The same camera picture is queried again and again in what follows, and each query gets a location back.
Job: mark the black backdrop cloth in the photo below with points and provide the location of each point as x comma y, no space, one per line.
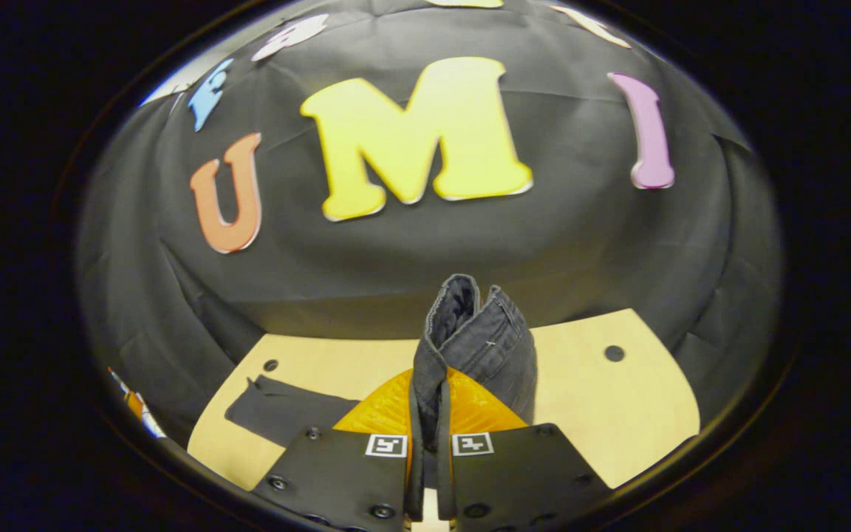
544,244

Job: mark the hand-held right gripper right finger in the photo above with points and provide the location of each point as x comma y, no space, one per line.
521,480

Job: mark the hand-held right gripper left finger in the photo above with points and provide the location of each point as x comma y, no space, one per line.
337,480

